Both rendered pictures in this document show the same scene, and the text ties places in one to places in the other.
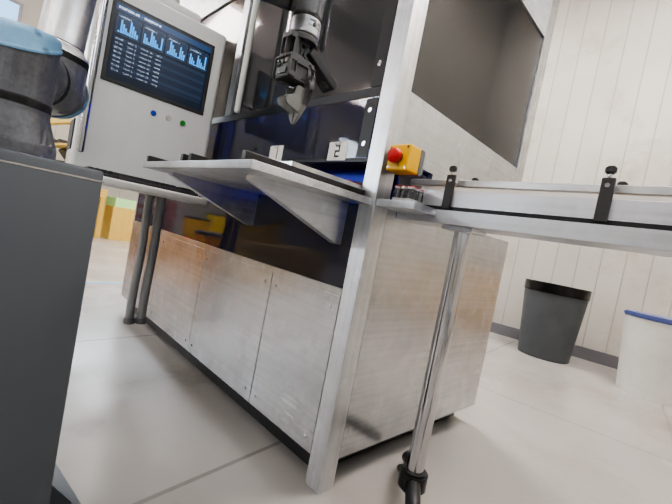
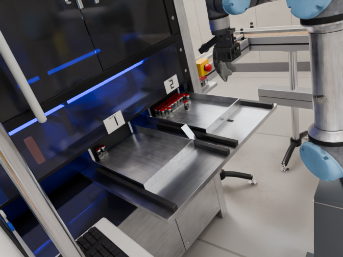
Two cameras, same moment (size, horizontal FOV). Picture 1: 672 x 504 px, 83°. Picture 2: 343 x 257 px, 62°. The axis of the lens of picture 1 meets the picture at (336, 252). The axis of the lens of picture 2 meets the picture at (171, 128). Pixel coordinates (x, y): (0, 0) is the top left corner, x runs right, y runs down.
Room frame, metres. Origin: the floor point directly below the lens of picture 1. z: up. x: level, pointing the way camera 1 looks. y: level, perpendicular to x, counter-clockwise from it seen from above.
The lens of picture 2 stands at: (1.18, 1.28, 1.48)
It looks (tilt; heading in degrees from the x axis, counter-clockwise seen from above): 29 degrees down; 275
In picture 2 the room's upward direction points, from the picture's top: 16 degrees counter-clockwise
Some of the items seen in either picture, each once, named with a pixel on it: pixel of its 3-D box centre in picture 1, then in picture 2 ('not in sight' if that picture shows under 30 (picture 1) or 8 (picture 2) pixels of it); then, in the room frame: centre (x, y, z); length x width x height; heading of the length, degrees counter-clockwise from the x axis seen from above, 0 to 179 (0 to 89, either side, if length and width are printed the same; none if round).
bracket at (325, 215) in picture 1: (298, 213); not in sight; (1.04, 0.12, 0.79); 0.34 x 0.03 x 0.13; 135
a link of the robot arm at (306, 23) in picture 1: (305, 31); (220, 23); (0.98, 0.18, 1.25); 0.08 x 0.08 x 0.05
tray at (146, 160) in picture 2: not in sight; (139, 153); (1.39, 0.36, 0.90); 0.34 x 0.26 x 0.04; 135
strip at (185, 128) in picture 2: not in sight; (199, 135); (1.16, 0.36, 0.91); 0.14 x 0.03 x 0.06; 135
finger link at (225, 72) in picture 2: (287, 104); (225, 72); (0.99, 0.20, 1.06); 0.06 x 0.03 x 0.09; 135
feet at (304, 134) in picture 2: not in sight; (296, 146); (0.44, -0.51, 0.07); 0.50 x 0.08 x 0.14; 45
